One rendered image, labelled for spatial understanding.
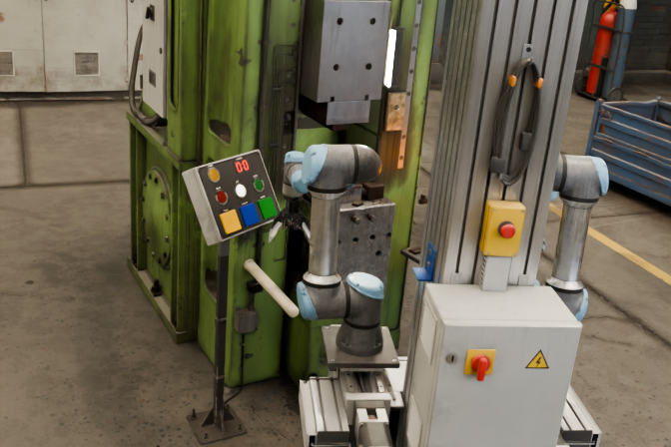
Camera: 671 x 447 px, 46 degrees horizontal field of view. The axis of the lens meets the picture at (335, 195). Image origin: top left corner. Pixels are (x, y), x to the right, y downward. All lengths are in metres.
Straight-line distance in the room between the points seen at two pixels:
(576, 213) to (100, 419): 2.15
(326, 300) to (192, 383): 1.52
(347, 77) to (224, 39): 0.61
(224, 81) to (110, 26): 4.91
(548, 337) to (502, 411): 0.22
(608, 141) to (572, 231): 4.52
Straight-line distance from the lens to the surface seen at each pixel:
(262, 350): 3.70
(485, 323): 1.90
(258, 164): 3.05
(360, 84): 3.24
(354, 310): 2.41
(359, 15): 3.17
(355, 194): 3.39
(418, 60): 3.55
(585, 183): 2.47
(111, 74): 8.45
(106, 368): 3.91
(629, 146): 6.89
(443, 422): 2.02
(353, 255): 3.43
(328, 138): 3.80
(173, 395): 3.71
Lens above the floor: 2.13
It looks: 21 degrees down
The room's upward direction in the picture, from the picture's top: 5 degrees clockwise
